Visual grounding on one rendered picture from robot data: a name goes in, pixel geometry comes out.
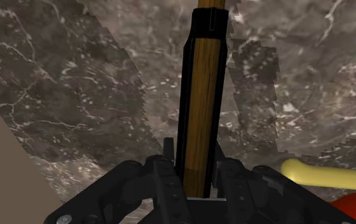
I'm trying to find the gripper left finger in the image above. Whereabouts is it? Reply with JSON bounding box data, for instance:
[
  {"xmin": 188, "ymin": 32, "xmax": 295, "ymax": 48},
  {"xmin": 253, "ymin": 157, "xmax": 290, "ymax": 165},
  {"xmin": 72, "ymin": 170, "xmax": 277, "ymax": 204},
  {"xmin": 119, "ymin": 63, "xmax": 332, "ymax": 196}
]
[{"xmin": 43, "ymin": 137, "xmax": 195, "ymax": 224}]

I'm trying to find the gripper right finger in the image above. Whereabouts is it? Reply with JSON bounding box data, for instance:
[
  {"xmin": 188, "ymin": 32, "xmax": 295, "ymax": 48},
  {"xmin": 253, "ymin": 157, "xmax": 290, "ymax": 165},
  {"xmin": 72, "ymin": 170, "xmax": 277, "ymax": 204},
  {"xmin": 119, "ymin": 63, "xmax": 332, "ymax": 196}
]
[{"xmin": 212, "ymin": 141, "xmax": 356, "ymax": 224}]

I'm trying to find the black and wooden handled tool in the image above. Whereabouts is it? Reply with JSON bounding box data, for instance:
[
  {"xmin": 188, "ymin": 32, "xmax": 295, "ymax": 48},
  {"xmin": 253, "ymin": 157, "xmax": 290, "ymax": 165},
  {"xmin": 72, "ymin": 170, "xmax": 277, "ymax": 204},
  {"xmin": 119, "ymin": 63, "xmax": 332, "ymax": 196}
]
[{"xmin": 174, "ymin": 0, "xmax": 229, "ymax": 200}]

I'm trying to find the yellow banana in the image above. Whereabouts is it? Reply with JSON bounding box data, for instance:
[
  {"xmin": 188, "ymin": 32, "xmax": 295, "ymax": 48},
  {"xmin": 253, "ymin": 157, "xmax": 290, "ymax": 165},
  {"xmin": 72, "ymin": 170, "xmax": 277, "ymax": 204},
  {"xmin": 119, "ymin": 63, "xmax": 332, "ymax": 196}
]
[{"xmin": 280, "ymin": 158, "xmax": 356, "ymax": 192}]

